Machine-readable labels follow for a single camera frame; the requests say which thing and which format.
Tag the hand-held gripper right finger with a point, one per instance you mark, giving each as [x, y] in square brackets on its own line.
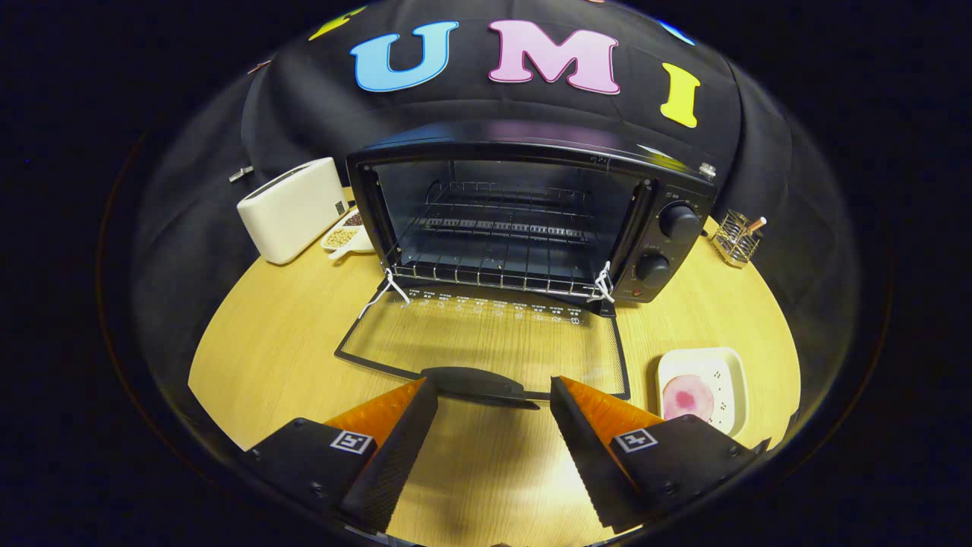
[588, 456]

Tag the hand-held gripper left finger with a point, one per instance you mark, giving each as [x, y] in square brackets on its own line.
[399, 456]

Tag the pink ham slice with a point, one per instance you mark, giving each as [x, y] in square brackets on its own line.
[687, 399]

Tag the cream square plate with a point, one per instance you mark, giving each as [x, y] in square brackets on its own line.
[721, 372]

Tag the black toaster oven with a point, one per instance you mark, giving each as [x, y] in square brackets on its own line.
[668, 190]

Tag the white bread toaster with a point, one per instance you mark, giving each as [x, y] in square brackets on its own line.
[292, 209]

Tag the divided dish of beans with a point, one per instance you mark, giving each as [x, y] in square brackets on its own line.
[342, 237]

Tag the copper pen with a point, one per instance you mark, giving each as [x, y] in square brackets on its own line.
[755, 225]

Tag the silver cloth clip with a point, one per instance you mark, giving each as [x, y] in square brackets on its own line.
[241, 174]

